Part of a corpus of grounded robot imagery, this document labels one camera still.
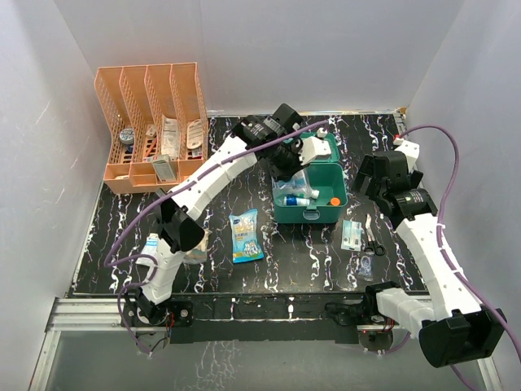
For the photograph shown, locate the clear bag with blue tube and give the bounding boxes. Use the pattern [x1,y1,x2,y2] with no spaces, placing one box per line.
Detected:
[272,169,313,199]

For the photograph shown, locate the small blue white bottle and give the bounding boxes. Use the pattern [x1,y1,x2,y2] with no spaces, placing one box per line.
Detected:
[282,195,311,207]

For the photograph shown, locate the teal medicine kit box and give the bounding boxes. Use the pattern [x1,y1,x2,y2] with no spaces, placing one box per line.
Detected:
[272,134,348,224]

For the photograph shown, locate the blue cotton swab bag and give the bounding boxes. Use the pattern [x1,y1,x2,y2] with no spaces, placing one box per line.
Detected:
[229,209,264,264]

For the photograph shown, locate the white disinfectant bottle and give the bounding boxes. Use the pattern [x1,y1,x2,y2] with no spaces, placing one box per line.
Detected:
[304,188,320,200]

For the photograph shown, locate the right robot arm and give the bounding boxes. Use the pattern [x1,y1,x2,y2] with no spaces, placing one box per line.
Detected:
[352,150,506,367]

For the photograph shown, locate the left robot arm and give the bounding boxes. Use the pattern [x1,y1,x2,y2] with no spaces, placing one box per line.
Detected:
[135,103,305,325]

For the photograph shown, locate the teal white flat packet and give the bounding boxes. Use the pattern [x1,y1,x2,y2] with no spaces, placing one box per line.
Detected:
[341,220,362,252]

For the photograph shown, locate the black scissors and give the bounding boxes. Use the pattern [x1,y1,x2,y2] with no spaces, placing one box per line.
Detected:
[365,214,386,257]

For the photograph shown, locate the clear small packet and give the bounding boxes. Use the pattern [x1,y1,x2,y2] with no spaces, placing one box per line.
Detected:
[357,254,374,282]

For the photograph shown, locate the white paper packet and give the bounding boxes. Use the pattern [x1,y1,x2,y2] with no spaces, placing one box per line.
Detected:
[161,116,180,160]

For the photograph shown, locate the white stapler box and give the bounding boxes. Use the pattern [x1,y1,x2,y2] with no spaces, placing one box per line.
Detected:
[151,155,176,182]

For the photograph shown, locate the beige gauze packet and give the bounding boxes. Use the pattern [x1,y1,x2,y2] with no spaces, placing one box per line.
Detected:
[183,230,212,265]

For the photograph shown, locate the peach plastic file organizer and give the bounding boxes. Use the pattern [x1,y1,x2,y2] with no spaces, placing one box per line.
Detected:
[94,62,208,194]

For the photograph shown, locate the round blue white tin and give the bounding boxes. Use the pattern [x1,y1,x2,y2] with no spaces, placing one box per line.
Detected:
[118,127,135,147]

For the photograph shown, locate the white blue mask packet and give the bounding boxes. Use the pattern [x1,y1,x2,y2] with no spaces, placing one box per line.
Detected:
[135,233,159,267]

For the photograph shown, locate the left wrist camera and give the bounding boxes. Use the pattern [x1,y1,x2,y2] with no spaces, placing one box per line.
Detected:
[299,127,331,166]

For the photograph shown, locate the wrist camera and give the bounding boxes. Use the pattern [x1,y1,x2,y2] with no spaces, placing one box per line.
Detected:
[393,136,420,172]
[299,127,331,166]

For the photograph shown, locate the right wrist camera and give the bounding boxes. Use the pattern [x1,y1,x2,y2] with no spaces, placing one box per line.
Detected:
[393,136,420,172]

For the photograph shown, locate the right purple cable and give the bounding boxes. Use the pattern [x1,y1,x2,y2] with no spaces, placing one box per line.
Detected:
[396,125,521,388]

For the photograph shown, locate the purple cable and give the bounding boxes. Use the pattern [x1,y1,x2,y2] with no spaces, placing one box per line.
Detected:
[396,125,521,388]
[104,120,330,355]

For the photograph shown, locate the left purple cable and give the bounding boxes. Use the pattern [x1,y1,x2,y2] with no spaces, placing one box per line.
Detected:
[104,120,330,355]

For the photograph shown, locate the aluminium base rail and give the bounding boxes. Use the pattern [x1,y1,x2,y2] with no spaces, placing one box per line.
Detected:
[28,295,504,391]

